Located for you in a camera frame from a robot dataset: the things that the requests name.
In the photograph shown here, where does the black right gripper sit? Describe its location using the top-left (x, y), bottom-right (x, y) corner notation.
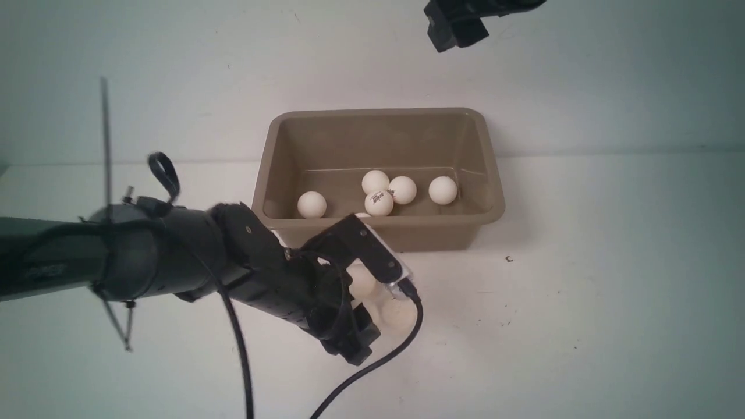
top-left (423, 1), bottom-right (546, 53)

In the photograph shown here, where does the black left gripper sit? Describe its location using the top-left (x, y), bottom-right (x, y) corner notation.
top-left (211, 204), bottom-right (381, 366)

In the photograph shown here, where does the white ball with logo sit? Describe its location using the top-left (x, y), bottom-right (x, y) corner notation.
top-left (364, 190), bottom-right (395, 217)

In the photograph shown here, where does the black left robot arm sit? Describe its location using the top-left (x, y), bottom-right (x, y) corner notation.
top-left (1, 153), bottom-right (381, 365)

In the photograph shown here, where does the brown plastic storage bin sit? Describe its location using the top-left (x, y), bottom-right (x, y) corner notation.
top-left (251, 107), bottom-right (506, 253)

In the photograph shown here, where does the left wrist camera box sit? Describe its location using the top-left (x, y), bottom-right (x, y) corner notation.
top-left (300, 214), bottom-right (421, 301)

